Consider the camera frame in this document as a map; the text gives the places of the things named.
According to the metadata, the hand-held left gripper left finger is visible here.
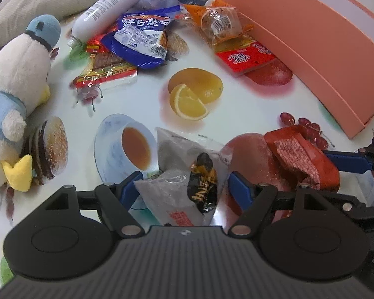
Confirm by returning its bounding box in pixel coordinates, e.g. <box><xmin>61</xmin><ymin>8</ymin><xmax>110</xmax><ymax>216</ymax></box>
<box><xmin>47</xmin><ymin>171</ymin><xmax>144</xmax><ymax>239</ymax></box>

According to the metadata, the red flat snack packet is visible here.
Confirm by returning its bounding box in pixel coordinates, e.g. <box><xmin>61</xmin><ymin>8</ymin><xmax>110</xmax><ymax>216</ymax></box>
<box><xmin>214</xmin><ymin>37</ymin><xmax>277</xmax><ymax>78</ymax></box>

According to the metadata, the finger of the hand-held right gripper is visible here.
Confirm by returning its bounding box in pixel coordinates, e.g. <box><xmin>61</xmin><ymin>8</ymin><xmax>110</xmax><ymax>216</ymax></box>
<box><xmin>322</xmin><ymin>136</ymin><xmax>374</xmax><ymax>175</ymax></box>
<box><xmin>326</xmin><ymin>190</ymin><xmax>374</xmax><ymax>225</ymax></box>

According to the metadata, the grey snack packet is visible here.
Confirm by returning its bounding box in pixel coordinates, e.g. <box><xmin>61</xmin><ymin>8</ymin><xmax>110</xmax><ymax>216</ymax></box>
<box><xmin>133</xmin><ymin>127</ymin><xmax>233</xmax><ymax>227</ymax></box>

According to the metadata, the plush penguin toy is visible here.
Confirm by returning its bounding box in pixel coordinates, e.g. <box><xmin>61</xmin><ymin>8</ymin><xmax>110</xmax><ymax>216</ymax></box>
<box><xmin>0</xmin><ymin>14</ymin><xmax>63</xmax><ymax>193</ymax></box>

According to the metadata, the orange-red snack packet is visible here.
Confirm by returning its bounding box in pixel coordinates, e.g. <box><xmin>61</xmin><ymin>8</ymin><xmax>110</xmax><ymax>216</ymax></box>
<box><xmin>264</xmin><ymin>124</ymin><xmax>341</xmax><ymax>193</ymax></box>

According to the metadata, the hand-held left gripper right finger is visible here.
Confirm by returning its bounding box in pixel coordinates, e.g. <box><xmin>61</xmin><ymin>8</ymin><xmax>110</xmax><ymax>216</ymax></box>
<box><xmin>228</xmin><ymin>171</ymin><xmax>328</xmax><ymax>237</ymax></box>

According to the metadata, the clear dried tofu packet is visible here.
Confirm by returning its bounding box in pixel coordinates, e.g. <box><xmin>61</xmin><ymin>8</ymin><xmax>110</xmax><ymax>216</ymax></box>
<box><xmin>73</xmin><ymin>51</ymin><xmax>138</xmax><ymax>89</ymax></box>

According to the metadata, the red foil packet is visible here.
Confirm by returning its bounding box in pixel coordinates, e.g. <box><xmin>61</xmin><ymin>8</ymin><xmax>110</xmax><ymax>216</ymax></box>
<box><xmin>85</xmin><ymin>32</ymin><xmax>119</xmax><ymax>54</ymax></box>

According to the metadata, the black yellow candy wrapper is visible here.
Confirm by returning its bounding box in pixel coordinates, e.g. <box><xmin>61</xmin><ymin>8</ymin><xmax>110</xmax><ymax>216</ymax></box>
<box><xmin>187</xmin><ymin>152</ymin><xmax>219</xmax><ymax>215</ymax></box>

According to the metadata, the white spray bottle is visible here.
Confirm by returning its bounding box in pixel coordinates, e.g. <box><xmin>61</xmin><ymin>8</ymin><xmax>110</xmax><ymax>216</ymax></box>
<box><xmin>67</xmin><ymin>0</ymin><xmax>158</xmax><ymax>49</ymax></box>

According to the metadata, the orange clear snack packet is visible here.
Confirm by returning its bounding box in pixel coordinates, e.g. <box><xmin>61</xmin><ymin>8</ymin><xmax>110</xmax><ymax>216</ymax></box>
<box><xmin>183</xmin><ymin>0</ymin><xmax>255</xmax><ymax>49</ymax></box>

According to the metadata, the grey duvet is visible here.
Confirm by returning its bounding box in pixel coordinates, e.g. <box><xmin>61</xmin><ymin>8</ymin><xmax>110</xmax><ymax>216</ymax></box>
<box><xmin>0</xmin><ymin>0</ymin><xmax>116</xmax><ymax>59</ymax></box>

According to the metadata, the blue white snack packet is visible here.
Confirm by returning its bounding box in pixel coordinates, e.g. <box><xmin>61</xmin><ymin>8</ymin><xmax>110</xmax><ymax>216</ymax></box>
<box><xmin>101</xmin><ymin>5</ymin><xmax>182</xmax><ymax>70</ymax></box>

